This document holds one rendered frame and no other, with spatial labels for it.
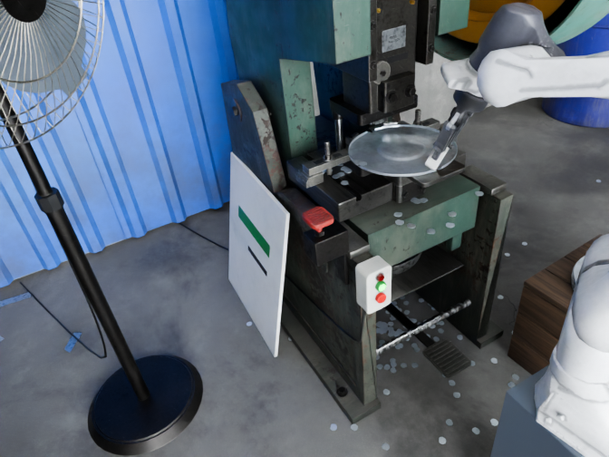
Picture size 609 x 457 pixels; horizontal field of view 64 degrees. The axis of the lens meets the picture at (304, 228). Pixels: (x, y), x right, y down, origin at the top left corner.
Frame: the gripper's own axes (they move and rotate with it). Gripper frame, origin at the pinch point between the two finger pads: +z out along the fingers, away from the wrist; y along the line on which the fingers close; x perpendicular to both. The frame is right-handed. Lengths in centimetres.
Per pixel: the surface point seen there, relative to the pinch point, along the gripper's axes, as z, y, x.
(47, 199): 24, -66, 63
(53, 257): 133, -44, 123
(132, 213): 120, -8, 112
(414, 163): 6.0, 0.6, 4.0
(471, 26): -13.3, 41.0, 17.3
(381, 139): 11.9, 8.6, 17.6
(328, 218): 10.5, -28.3, 9.4
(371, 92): -4.1, 1.4, 22.9
